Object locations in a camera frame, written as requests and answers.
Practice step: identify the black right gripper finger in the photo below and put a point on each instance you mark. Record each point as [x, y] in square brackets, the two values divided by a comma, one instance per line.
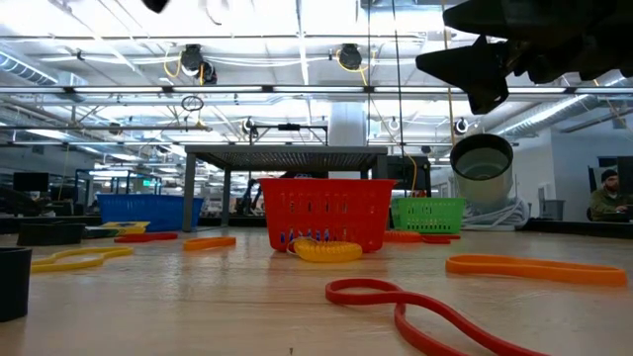
[470, 62]
[487, 96]

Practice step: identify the orange rubber band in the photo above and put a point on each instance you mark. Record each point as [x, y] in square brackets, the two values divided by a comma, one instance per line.
[452, 264]
[210, 243]

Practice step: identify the grey waste bin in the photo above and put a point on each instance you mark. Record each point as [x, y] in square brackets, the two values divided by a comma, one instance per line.
[553, 208]

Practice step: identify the long red rubber band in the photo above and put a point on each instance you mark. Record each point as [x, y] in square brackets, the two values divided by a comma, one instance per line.
[330, 293]

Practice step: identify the green plastic basket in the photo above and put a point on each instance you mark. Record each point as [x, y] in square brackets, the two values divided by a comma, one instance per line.
[427, 201]

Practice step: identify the red plastic basket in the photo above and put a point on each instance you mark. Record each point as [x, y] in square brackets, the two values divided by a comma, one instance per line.
[326, 188]

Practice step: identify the yellow rubber band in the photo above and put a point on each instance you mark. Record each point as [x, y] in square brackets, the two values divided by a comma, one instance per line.
[126, 251]

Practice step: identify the orange coil wristband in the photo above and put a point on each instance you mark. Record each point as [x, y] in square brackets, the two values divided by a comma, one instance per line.
[403, 237]

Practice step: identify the blue plastic basket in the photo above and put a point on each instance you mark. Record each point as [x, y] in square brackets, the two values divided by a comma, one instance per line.
[148, 212]

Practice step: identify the yellow green retail pack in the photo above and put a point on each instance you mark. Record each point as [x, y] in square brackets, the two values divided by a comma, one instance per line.
[126, 225]

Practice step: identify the grey perforated metal shelf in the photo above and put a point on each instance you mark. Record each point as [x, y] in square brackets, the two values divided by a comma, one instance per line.
[287, 158]

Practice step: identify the overhead light bar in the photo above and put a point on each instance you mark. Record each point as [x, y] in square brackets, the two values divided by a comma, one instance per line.
[217, 89]

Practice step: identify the black camera gantry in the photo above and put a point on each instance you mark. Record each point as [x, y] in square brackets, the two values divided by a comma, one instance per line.
[289, 127]

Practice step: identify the small black ceiling reel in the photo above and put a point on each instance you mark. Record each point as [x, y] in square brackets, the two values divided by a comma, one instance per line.
[248, 126]
[461, 126]

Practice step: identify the yellow coil wristband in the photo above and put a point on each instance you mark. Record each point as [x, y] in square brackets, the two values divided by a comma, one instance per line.
[326, 252]

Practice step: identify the silver ventilation duct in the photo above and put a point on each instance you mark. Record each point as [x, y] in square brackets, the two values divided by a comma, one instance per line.
[544, 116]
[25, 69]

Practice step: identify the person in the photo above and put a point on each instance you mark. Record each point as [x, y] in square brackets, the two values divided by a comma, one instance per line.
[605, 200]

